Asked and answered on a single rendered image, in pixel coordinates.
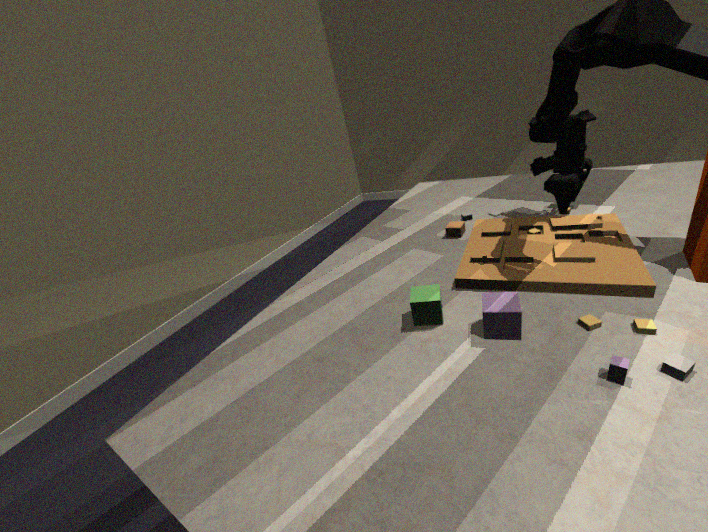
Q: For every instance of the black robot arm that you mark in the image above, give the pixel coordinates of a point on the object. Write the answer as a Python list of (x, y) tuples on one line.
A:
[(627, 34)]

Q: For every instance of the green cube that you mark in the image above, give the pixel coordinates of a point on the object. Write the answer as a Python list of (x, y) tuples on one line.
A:
[(426, 305)]

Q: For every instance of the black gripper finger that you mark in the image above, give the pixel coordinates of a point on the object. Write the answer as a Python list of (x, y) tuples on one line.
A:
[(582, 177), (563, 198)]

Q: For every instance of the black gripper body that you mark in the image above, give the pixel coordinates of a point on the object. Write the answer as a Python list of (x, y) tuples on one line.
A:
[(571, 162)]

